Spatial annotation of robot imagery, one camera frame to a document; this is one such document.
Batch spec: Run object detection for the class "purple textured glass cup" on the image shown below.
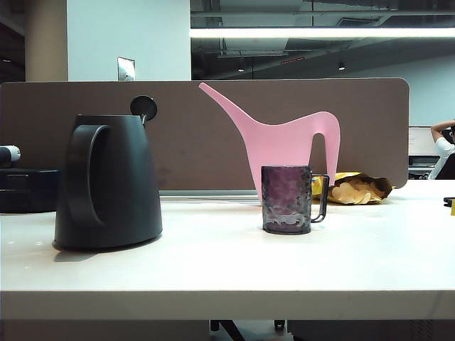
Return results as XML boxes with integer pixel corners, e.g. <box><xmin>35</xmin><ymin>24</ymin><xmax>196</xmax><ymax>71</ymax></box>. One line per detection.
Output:
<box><xmin>261</xmin><ymin>164</ymin><xmax>331</xmax><ymax>235</ymax></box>

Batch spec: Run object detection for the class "black plastic watering kettle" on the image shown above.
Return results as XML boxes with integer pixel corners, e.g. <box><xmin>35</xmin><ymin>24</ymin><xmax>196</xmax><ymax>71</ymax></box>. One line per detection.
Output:
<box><xmin>52</xmin><ymin>94</ymin><xmax>164</xmax><ymax>251</ymax></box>

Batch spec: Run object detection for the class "brown desk divider panel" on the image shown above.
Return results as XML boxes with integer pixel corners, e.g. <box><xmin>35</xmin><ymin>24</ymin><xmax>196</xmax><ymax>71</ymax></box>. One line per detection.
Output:
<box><xmin>0</xmin><ymin>77</ymin><xmax>411</xmax><ymax>191</ymax></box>

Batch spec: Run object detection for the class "pink plastic watering can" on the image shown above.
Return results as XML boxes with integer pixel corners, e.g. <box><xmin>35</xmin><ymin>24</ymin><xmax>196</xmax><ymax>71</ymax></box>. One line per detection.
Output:
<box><xmin>198</xmin><ymin>82</ymin><xmax>341</xmax><ymax>207</ymax></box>

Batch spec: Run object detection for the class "yellow open chip bag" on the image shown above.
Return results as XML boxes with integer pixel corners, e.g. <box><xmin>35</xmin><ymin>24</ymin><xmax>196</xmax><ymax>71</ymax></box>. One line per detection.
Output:
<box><xmin>311</xmin><ymin>171</ymin><xmax>394</xmax><ymax>206</ymax></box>

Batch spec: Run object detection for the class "black table leg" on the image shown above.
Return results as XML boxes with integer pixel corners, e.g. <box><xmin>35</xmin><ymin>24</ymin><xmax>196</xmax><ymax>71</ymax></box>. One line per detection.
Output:
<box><xmin>209</xmin><ymin>319</ymin><xmax>248</xmax><ymax>341</ymax></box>

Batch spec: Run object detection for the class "white ceiling light strip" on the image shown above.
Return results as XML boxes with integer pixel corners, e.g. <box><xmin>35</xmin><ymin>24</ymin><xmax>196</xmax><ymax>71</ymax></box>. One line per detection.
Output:
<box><xmin>190</xmin><ymin>27</ymin><xmax>455</xmax><ymax>38</ymax></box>

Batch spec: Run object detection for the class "computer monitor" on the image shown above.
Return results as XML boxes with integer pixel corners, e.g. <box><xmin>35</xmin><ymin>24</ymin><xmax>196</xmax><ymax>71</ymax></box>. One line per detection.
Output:
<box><xmin>408</xmin><ymin>126</ymin><xmax>441</xmax><ymax>156</ymax></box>

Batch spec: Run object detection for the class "black box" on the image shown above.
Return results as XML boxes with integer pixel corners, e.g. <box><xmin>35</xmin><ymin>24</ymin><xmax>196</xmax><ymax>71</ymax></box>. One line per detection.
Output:
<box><xmin>0</xmin><ymin>168</ymin><xmax>61</xmax><ymax>214</ymax></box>

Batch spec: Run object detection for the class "person in white shirt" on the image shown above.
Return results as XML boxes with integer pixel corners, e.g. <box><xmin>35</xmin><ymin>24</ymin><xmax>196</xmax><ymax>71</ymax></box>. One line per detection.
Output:
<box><xmin>428</xmin><ymin>119</ymin><xmax>455</xmax><ymax>180</ymax></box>

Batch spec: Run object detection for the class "black and white cylinder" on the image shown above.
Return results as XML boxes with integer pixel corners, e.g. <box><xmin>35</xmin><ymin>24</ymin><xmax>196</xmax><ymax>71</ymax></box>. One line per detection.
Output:
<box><xmin>0</xmin><ymin>144</ymin><xmax>21</xmax><ymax>168</ymax></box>

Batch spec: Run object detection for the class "black office chair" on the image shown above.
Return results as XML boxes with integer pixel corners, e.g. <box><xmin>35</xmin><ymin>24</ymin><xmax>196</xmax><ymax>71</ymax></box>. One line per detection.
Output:
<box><xmin>436</xmin><ymin>153</ymin><xmax>455</xmax><ymax>180</ymax></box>

